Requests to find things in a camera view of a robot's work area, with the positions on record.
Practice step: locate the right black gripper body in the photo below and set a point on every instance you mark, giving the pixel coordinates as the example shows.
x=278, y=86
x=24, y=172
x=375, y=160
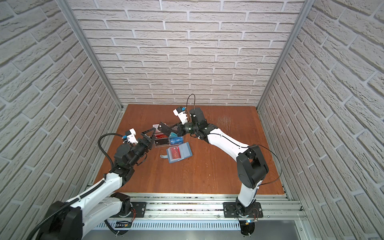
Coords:
x=190, y=128

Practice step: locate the aluminium rail frame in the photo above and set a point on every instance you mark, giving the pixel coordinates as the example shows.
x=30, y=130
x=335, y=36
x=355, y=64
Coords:
x=165, y=206

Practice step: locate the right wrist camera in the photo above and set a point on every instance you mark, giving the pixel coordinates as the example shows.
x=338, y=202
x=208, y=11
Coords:
x=181, y=113

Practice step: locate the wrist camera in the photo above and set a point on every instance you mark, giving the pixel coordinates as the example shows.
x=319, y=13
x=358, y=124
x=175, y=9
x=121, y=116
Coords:
x=130, y=137
x=181, y=113

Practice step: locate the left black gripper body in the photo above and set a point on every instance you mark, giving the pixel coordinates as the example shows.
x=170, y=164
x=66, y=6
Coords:
x=141, y=149

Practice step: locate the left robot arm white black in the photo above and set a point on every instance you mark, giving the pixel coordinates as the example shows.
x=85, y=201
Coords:
x=73, y=219

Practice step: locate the red black cards stack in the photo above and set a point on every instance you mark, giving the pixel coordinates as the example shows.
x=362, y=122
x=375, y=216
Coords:
x=161, y=140

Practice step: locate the clear acrylic card organizer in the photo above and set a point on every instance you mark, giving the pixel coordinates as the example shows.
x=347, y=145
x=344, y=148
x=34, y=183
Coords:
x=172, y=135

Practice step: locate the blue leather card holder wallet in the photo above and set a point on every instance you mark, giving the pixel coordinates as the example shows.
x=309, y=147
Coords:
x=185, y=150

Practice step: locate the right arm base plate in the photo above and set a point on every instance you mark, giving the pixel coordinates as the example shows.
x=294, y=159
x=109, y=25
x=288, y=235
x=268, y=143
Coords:
x=236, y=210

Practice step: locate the red card in wallet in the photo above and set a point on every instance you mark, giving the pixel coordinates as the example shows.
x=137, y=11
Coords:
x=174, y=154

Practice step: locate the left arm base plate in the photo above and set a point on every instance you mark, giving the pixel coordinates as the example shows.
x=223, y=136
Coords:
x=131, y=209

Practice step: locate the teal blue cards stack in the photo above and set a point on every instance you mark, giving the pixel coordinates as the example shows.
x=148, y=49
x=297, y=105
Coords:
x=176, y=140

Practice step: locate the black card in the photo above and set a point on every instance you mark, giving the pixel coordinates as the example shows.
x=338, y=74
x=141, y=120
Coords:
x=164, y=129

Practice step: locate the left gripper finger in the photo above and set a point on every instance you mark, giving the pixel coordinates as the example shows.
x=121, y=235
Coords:
x=149, y=134
x=148, y=144

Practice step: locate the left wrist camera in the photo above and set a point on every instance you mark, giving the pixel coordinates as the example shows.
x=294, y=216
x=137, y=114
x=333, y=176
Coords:
x=130, y=137

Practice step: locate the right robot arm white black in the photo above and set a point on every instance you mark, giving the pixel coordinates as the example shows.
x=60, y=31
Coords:
x=251, y=164

